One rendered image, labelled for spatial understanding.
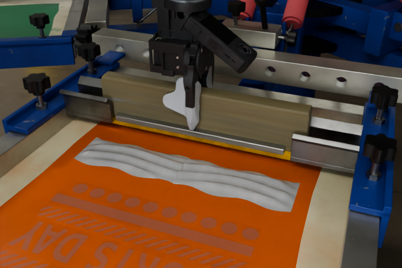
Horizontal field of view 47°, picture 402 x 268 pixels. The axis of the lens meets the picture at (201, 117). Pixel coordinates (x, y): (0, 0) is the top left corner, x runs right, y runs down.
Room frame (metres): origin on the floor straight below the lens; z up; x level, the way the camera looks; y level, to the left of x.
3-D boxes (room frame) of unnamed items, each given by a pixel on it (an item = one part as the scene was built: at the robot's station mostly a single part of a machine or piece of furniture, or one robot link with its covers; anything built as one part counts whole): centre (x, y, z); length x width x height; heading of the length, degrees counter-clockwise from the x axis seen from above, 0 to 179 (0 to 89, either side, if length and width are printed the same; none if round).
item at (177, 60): (0.67, 0.03, 1.15); 0.09 x 0.08 x 0.12; 69
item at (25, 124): (0.78, 0.25, 0.97); 0.30 x 0.05 x 0.07; 159
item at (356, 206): (0.58, -0.27, 0.97); 0.30 x 0.05 x 0.07; 159
